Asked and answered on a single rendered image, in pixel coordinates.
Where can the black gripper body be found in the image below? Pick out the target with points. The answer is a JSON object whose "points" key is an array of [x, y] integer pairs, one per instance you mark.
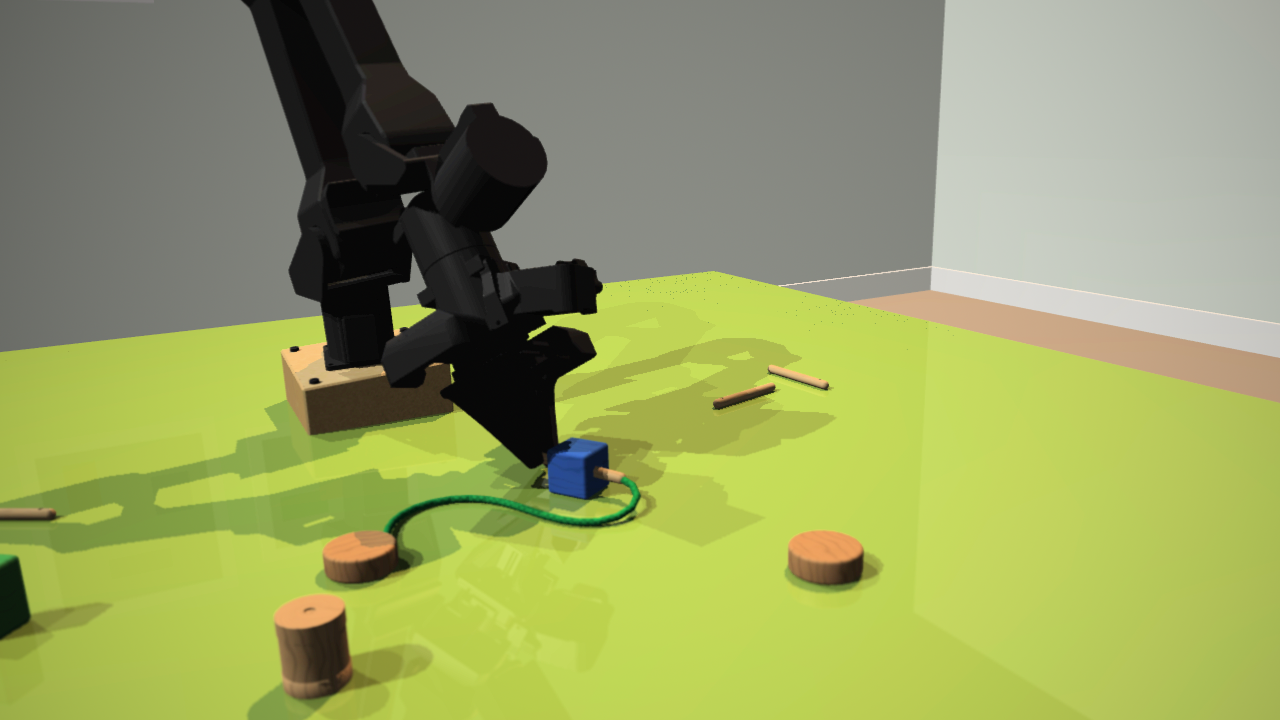
{"points": [[459, 331]]}

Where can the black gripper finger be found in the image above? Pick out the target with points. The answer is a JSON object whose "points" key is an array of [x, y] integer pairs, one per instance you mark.
{"points": [[493, 396], [539, 389]]}

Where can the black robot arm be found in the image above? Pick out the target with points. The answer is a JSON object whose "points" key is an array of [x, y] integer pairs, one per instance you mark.
{"points": [[366, 132]]}

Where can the blue block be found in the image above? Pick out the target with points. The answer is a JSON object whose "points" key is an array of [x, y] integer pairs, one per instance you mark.
{"points": [[571, 464]]}

